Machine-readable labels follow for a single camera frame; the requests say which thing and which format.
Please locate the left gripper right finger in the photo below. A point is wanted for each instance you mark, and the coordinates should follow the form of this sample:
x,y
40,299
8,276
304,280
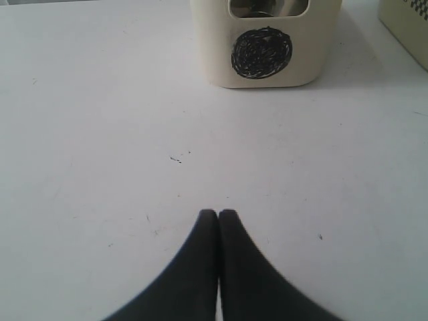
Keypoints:
x,y
250,286

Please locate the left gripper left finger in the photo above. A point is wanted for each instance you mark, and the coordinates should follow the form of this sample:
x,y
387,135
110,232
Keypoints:
x,y
187,288

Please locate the steel mug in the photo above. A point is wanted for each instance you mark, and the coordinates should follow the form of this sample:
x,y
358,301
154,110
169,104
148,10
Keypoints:
x,y
267,8

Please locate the cream bin with circle mark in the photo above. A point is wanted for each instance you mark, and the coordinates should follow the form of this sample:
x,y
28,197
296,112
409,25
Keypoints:
x,y
263,52

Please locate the cream bin with triangle mark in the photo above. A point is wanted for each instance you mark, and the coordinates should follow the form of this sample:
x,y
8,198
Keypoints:
x,y
407,22

